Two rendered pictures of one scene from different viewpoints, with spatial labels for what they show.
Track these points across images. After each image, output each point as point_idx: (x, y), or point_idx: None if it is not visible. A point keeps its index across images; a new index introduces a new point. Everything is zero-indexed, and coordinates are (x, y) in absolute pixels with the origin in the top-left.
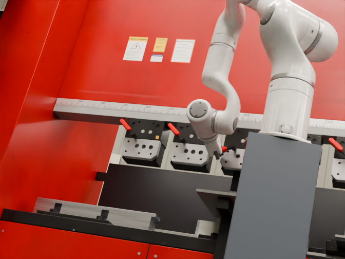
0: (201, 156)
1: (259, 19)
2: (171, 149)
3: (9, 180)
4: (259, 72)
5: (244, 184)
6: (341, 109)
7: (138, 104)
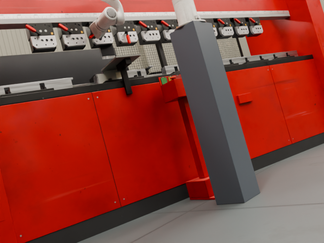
0: (83, 40)
1: None
2: (64, 39)
3: None
4: None
5: (201, 44)
6: (135, 6)
7: (28, 13)
